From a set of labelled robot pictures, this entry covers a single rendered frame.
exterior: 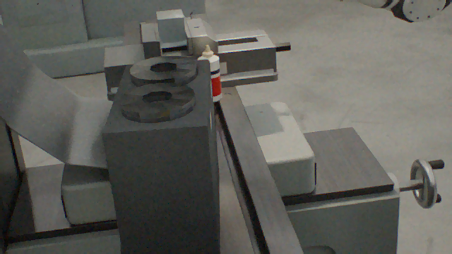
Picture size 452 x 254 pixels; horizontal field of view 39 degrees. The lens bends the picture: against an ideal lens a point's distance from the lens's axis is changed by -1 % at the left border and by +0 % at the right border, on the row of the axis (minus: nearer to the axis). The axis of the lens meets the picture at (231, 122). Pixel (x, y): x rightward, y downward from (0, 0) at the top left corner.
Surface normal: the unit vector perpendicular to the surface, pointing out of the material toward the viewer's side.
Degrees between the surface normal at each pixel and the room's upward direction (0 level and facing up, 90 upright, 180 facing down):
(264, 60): 90
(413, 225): 0
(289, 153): 0
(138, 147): 90
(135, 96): 0
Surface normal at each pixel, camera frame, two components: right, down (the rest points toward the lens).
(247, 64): 0.15, 0.42
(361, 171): -0.07, -0.90
